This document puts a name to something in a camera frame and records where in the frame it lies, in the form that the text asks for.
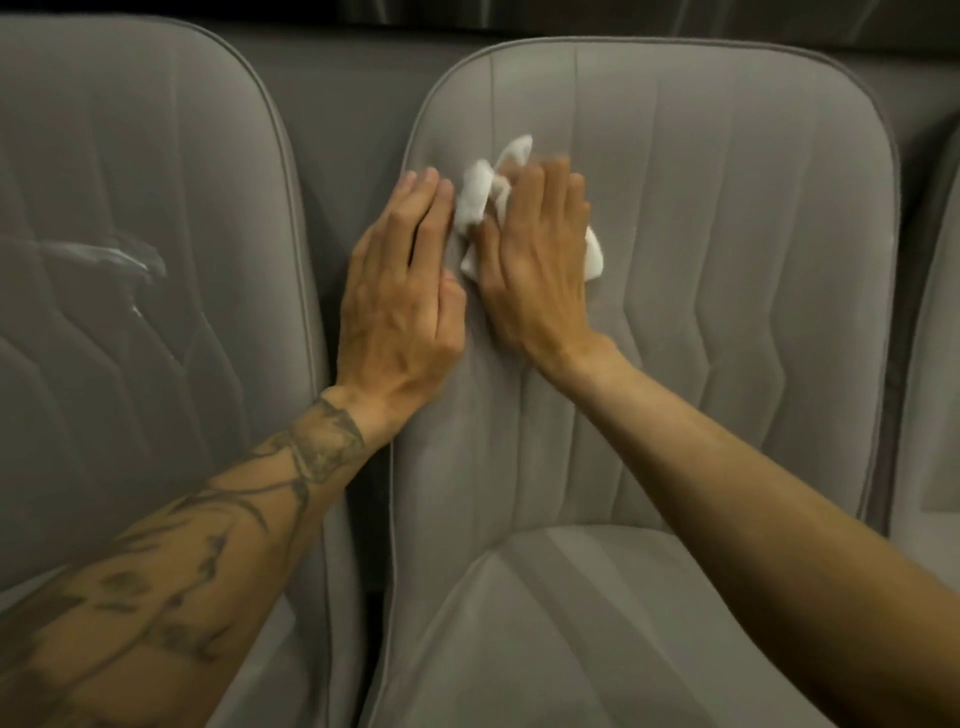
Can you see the black metal wall strip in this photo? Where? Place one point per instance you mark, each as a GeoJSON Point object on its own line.
{"type": "Point", "coordinates": [637, 11]}

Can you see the grey padded chair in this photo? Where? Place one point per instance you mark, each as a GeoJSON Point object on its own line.
{"type": "Point", "coordinates": [712, 225]}
{"type": "Point", "coordinates": [112, 150]}
{"type": "Point", "coordinates": [930, 375]}

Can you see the person's right forearm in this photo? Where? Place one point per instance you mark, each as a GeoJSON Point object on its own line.
{"type": "Point", "coordinates": [787, 555]}

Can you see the person's left hand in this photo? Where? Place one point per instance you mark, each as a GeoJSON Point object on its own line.
{"type": "Point", "coordinates": [397, 322]}

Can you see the person's right hand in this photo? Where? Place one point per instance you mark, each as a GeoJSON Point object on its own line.
{"type": "Point", "coordinates": [536, 277]}

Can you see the white cleaning cloth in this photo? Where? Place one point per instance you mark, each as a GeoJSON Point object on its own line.
{"type": "Point", "coordinates": [472, 195]}

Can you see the person's left forearm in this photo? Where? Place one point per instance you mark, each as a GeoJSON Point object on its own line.
{"type": "Point", "coordinates": [165, 585]}

